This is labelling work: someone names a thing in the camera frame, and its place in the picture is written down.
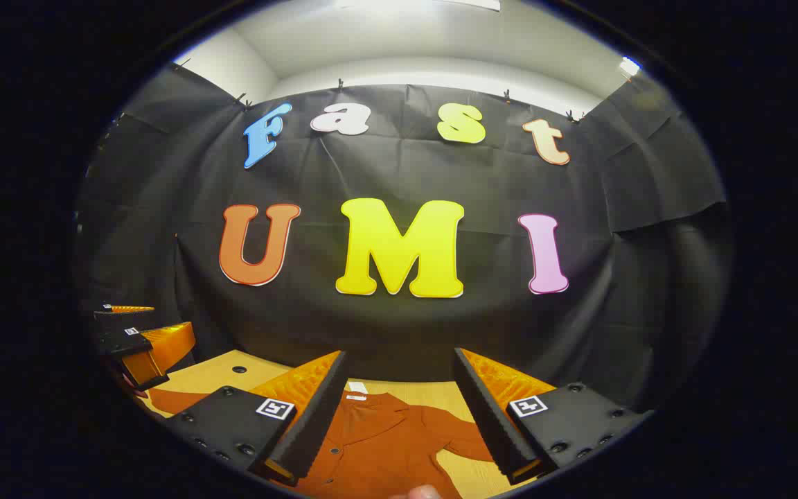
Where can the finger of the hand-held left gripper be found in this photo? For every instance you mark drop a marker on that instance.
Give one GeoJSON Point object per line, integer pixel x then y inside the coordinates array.
{"type": "Point", "coordinates": [118, 312]}
{"type": "Point", "coordinates": [156, 350]}

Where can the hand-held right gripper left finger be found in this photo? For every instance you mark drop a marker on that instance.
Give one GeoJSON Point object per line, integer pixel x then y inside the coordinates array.
{"type": "Point", "coordinates": [316, 423]}

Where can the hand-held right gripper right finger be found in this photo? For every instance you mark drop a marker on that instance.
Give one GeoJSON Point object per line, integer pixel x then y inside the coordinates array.
{"type": "Point", "coordinates": [492, 423]}

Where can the orange button jacket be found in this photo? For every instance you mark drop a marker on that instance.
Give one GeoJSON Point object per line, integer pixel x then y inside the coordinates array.
{"type": "Point", "coordinates": [385, 450]}

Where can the black backdrop cloth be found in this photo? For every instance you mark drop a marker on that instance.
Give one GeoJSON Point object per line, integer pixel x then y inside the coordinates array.
{"type": "Point", "coordinates": [406, 326]}

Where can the ceiling light panel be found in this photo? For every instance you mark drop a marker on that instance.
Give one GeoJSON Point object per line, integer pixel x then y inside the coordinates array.
{"type": "Point", "coordinates": [468, 3]}

